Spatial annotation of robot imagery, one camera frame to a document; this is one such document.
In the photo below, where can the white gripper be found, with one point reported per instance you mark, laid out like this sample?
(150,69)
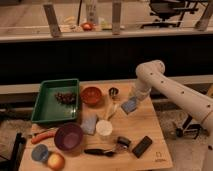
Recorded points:
(138,94)

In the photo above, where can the blue sponge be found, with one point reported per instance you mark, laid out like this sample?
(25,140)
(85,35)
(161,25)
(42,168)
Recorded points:
(130,105)

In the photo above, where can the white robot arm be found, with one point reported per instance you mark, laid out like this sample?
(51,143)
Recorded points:
(200,107)

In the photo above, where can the red bowl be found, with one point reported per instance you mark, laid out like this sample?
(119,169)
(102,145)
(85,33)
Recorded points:
(91,96)

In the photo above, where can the purple bowl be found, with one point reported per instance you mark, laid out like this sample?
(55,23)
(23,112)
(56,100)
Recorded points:
(68,136)

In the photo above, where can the small metal cup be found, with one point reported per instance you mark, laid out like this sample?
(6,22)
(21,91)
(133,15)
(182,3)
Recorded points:
(113,92)

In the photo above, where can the yellow banana peel toy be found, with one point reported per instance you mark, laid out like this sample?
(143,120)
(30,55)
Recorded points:
(111,110)

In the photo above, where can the white cup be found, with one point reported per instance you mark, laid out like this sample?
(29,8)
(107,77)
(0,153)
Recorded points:
(104,128)

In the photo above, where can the black tape roll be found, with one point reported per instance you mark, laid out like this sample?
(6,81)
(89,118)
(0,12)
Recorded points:
(123,142)

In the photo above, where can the black rectangular remote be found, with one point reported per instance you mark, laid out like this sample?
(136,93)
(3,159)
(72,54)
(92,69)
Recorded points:
(142,146)

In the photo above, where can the light blue cloth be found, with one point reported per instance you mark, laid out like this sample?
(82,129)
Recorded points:
(89,124)

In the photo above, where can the bunch of dark grapes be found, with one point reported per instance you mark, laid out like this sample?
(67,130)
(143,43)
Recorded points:
(65,98)

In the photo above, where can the red fruit on shelf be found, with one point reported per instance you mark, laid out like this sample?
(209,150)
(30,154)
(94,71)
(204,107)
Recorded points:
(87,26)

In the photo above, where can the black office chair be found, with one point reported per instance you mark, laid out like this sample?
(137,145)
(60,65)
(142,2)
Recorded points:
(165,9)

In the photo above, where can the green plastic tray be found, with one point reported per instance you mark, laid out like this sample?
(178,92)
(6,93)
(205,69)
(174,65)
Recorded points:
(48,110)

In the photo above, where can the orange carrot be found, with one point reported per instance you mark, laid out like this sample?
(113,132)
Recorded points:
(43,136)

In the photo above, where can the red yellow apple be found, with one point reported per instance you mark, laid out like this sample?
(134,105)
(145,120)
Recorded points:
(56,161)

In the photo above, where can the blue round lid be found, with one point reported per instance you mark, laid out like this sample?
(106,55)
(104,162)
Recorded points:
(40,153)

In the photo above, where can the black chair beside table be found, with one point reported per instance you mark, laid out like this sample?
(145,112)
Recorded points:
(11,164)

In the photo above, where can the black handled spoon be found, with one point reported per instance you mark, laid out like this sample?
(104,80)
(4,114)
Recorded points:
(99,152)

